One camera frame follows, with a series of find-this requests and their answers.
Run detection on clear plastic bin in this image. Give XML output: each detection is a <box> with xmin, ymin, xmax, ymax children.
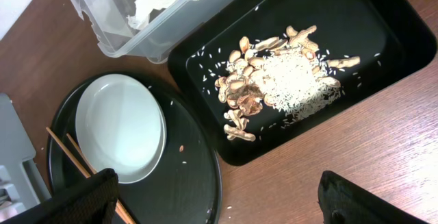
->
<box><xmin>58</xmin><ymin>0</ymin><xmax>264</xmax><ymax>64</ymax></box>

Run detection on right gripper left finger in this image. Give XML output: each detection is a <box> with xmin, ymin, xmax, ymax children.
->
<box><xmin>4</xmin><ymin>169</ymin><xmax>119</xmax><ymax>224</ymax></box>

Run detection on grey dishwasher rack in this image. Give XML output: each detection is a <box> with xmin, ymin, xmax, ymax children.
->
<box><xmin>1</xmin><ymin>93</ymin><xmax>51</xmax><ymax>221</ymax></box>

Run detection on grey round plate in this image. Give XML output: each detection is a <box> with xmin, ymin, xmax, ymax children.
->
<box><xmin>75</xmin><ymin>73</ymin><xmax>166</xmax><ymax>184</ymax></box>

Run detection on round black tray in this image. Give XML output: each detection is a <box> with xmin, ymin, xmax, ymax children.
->
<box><xmin>47</xmin><ymin>71</ymin><xmax>222</xmax><ymax>224</ymax></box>

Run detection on white rice pile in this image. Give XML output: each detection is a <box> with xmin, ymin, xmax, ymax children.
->
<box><xmin>250</xmin><ymin>47</ymin><xmax>342</xmax><ymax>121</ymax></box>

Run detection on black rectangular tray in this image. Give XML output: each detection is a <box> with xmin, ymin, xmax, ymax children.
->
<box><xmin>168</xmin><ymin>0</ymin><xmax>437</xmax><ymax>166</ymax></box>

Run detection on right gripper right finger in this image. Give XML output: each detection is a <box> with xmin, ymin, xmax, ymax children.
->
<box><xmin>318</xmin><ymin>171</ymin><xmax>426</xmax><ymax>224</ymax></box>

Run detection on wooden chopstick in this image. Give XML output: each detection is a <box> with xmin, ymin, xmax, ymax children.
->
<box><xmin>66</xmin><ymin>133</ymin><xmax>136</xmax><ymax>224</ymax></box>
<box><xmin>45</xmin><ymin>126</ymin><xmax>133</xmax><ymax>224</ymax></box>

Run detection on brown food scraps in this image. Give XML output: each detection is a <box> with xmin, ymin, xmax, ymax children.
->
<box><xmin>214</xmin><ymin>25</ymin><xmax>361</xmax><ymax>142</ymax></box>

